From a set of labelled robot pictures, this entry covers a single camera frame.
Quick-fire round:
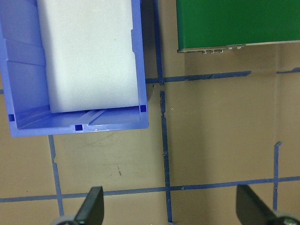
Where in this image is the blue plastic storage bin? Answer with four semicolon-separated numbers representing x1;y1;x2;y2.
0;0;150;138

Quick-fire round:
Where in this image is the green conveyor belt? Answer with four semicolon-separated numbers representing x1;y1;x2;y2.
175;0;300;54

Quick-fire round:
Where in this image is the white foam pad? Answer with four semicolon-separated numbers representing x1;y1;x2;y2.
37;0;140;114

